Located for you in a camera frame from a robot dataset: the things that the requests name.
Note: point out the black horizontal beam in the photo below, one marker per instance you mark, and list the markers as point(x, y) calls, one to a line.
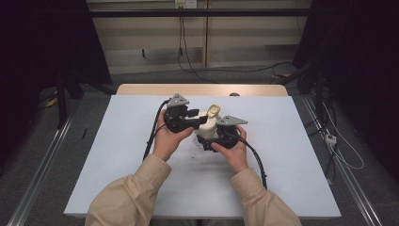
point(200, 12)

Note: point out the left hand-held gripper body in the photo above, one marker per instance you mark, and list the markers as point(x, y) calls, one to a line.
point(176, 121)

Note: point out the black curtain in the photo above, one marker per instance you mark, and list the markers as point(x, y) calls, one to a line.
point(40, 40)
point(360, 56)

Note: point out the white wall socket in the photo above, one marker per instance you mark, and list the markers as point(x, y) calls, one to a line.
point(185, 3)

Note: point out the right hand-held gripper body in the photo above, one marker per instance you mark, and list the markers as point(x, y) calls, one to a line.
point(229, 133)

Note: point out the person's left hand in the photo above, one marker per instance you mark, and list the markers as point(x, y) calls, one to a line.
point(167, 142)

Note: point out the light wooden table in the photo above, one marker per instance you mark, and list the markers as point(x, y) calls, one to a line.
point(150, 89)

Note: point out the dark round table grommet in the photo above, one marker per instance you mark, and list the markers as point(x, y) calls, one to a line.
point(234, 94)

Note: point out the person's right hand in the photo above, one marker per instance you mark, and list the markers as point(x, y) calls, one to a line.
point(236, 157)

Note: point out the black metal stand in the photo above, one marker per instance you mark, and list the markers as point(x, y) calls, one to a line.
point(61, 100)

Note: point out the small black floor object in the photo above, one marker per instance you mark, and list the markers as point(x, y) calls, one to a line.
point(84, 133)

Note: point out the wooden wall post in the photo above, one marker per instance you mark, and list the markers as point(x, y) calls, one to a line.
point(206, 34)

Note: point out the metal floor rail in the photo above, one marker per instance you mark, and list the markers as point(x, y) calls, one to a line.
point(348, 175)
point(37, 179)

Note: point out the white board sheet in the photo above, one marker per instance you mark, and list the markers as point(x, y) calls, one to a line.
point(282, 150)

